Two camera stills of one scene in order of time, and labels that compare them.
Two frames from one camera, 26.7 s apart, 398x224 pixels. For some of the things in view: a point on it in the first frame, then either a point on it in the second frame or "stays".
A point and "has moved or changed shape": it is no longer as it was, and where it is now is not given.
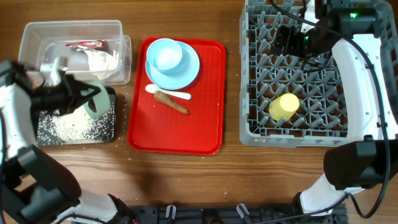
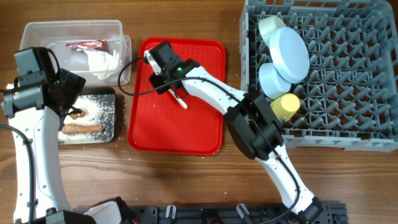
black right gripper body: x=297 y=45 to x=159 y=83
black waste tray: x=77 y=126 stays
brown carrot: x=165 y=98 to x=69 y=129
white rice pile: x=75 y=127 stays
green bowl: x=102 y=100 to x=268 y=24
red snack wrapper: x=91 y=45 stays
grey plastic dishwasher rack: x=288 y=101 stays
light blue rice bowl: x=163 y=53 has moved or changed shape
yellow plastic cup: x=283 y=108 stays
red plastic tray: x=155 y=129 stays
